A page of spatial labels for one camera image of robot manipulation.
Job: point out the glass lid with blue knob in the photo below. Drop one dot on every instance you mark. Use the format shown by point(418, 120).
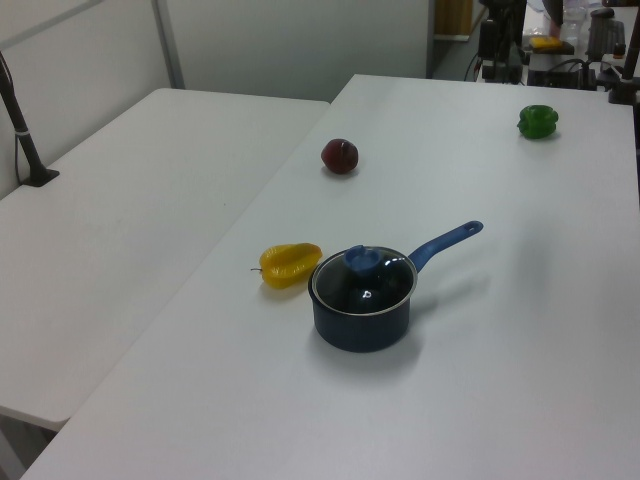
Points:
point(363, 260)

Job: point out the black clamp stand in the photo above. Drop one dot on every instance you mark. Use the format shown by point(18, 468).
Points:
point(625, 82)

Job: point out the yellow starfruit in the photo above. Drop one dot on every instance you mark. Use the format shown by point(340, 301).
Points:
point(287, 265)

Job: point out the black electronics box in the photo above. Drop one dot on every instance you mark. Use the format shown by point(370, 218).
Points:
point(560, 77)

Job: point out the black camera stand pole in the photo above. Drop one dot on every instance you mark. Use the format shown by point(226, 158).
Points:
point(25, 145)

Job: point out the yellow object on desk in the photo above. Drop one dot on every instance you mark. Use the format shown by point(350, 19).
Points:
point(545, 43)

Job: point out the green bell pepper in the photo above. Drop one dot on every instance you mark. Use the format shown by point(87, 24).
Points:
point(538, 122)

